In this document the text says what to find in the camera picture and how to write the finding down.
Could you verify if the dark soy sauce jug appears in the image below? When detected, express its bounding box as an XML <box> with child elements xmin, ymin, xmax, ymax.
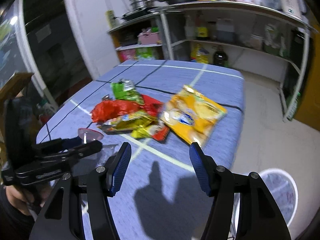
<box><xmin>213</xmin><ymin>46</ymin><xmax>228</xmax><ymax>67</ymax></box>

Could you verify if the green snack bag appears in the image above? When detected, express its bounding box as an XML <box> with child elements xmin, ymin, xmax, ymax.
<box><xmin>110</xmin><ymin>79</ymin><xmax>144</xmax><ymax>105</ymax></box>

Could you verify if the steel steamer pot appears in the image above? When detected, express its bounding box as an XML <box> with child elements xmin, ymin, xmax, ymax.
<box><xmin>129</xmin><ymin>0</ymin><xmax>155</xmax><ymax>11</ymax></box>

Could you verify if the clear pink plastic cup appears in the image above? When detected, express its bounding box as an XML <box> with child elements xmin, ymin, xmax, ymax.
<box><xmin>78</xmin><ymin>128</ymin><xmax>117</xmax><ymax>164</ymax></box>

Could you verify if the white metal shelf rack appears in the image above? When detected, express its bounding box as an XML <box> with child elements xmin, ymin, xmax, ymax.
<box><xmin>108</xmin><ymin>1</ymin><xmax>317</xmax><ymax>121</ymax></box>

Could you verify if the white trash bin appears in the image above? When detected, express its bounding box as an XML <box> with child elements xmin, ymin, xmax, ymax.
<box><xmin>233</xmin><ymin>167</ymin><xmax>299</xmax><ymax>228</ymax></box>

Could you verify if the pink storage basket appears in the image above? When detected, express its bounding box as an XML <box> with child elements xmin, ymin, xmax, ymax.
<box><xmin>138</xmin><ymin>32</ymin><xmax>162</xmax><ymax>45</ymax></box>

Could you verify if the yellow chips bag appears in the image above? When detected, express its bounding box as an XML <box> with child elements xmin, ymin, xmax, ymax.
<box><xmin>160</xmin><ymin>85</ymin><xmax>227</xmax><ymax>146</ymax></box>

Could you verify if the green bottle by shelf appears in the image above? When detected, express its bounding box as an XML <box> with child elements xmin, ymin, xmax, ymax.
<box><xmin>286</xmin><ymin>93</ymin><xmax>301</xmax><ymax>121</ymax></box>

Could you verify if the yellow cooking oil bottle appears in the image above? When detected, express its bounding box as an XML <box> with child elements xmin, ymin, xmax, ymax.
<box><xmin>190</xmin><ymin>43</ymin><xmax>209</xmax><ymax>64</ymax></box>

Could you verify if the red snack wrapper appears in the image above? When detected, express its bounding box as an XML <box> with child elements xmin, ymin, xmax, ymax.
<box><xmin>131</xmin><ymin>94</ymin><xmax>170</xmax><ymax>142</ymax></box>

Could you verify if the blue checked tablecloth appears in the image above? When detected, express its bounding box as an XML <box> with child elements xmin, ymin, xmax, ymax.
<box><xmin>36</xmin><ymin>60</ymin><xmax>245</xmax><ymax>239</ymax></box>

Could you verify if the yellow green snack wrapper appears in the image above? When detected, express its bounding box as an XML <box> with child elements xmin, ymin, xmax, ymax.
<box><xmin>97</xmin><ymin>111</ymin><xmax>157</xmax><ymax>133</ymax></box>

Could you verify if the person's left hand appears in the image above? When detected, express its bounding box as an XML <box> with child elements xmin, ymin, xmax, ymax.
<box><xmin>4</xmin><ymin>184</ymin><xmax>52</xmax><ymax>216</ymax></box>

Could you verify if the power strip on wall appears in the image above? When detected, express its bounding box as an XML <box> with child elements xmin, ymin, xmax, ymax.
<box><xmin>106</xmin><ymin>10</ymin><xmax>117</xmax><ymax>29</ymax></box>

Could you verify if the white electric kettle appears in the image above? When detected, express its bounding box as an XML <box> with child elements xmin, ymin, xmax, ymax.
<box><xmin>281</xmin><ymin>0</ymin><xmax>308</xmax><ymax>20</ymax></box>

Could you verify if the red plastic bag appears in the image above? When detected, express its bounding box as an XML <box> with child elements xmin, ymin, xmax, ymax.
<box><xmin>91</xmin><ymin>100</ymin><xmax>144</xmax><ymax>122</ymax></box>

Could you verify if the black induction cooker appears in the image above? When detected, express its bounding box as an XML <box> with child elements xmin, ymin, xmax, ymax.
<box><xmin>121</xmin><ymin>7</ymin><xmax>155</xmax><ymax>21</ymax></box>

